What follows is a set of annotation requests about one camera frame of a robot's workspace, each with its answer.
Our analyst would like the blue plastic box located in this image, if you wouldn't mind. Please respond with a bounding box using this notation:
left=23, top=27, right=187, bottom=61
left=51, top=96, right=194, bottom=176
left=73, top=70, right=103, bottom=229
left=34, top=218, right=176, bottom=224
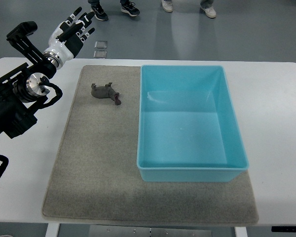
left=137, top=65, right=249, bottom=182

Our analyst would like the white sneaker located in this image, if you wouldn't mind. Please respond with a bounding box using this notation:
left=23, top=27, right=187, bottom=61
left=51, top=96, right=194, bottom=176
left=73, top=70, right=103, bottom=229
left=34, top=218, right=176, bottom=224
left=200, top=6, right=217, bottom=19
left=161, top=0, right=173, bottom=13

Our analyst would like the clear floor plate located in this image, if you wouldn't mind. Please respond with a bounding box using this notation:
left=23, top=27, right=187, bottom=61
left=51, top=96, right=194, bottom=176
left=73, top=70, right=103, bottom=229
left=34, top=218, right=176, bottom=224
left=94, top=40, right=108, bottom=49
left=93, top=50, right=107, bottom=59

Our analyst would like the black table control panel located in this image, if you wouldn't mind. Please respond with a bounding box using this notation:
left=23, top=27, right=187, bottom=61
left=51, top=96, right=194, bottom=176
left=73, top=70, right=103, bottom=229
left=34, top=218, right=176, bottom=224
left=271, top=226, right=296, bottom=233

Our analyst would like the brown toy hippo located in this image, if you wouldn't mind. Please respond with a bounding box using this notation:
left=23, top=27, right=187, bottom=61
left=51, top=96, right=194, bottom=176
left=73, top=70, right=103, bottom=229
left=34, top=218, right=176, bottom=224
left=91, top=82, right=121, bottom=106

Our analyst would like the grey felt mat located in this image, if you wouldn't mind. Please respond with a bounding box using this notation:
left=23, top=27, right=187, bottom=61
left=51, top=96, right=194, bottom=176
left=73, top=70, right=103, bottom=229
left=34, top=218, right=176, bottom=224
left=42, top=66, right=259, bottom=226

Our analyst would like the black sneaker left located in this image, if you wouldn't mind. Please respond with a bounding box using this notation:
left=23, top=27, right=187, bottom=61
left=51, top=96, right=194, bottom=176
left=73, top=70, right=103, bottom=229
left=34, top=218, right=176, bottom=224
left=91, top=4, right=109, bottom=21

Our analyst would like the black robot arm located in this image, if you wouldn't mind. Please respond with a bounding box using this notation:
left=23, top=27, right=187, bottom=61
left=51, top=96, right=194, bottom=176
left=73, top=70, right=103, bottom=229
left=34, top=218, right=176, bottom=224
left=0, top=21, right=63, bottom=138

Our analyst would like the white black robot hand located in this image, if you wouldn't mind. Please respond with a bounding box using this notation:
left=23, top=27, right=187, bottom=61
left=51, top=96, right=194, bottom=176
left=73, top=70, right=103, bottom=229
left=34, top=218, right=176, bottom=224
left=43, top=7, right=95, bottom=69

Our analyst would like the white sneaker right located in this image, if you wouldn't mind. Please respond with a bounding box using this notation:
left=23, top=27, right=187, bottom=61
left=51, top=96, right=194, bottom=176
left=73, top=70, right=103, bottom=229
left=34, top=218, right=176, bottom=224
left=200, top=6, right=217, bottom=19

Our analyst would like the white table leg right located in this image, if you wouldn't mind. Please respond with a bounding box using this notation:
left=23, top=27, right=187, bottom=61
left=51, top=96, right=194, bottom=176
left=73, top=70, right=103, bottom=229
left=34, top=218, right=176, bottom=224
left=234, top=227, right=248, bottom=237

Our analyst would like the black sneaker right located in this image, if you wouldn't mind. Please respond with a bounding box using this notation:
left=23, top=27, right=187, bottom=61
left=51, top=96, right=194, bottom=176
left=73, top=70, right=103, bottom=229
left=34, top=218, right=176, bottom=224
left=121, top=0, right=141, bottom=17

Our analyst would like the clear floor plate lower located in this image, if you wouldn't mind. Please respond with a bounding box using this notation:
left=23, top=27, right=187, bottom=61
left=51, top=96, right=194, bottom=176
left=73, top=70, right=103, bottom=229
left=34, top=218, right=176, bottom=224
left=93, top=50, right=107, bottom=59

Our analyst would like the white table leg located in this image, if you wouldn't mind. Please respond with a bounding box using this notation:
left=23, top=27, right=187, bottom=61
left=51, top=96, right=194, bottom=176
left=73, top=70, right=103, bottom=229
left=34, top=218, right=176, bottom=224
left=234, top=227, right=248, bottom=237
left=45, top=223, right=60, bottom=237

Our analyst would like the metal table crossbar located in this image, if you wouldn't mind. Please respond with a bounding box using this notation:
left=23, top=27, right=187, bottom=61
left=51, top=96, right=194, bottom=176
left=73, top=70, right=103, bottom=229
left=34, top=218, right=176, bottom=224
left=88, top=225, right=213, bottom=237

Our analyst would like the black sneaker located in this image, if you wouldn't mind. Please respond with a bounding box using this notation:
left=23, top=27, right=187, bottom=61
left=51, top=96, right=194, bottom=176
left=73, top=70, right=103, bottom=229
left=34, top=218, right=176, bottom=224
left=121, top=0, right=141, bottom=17
left=91, top=4, right=109, bottom=21

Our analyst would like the white sneaker left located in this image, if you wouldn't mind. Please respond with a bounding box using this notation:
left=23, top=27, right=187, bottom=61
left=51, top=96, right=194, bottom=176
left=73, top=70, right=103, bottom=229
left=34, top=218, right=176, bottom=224
left=161, top=0, right=173, bottom=13

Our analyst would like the clear floor plate upper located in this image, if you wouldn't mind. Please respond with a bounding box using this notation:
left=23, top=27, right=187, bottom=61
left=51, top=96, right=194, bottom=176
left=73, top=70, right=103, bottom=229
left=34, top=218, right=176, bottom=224
left=94, top=40, right=108, bottom=49

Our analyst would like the white table leg left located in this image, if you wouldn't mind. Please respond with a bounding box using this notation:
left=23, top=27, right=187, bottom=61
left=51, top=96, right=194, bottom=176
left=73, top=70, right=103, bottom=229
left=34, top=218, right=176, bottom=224
left=45, top=223, right=60, bottom=237

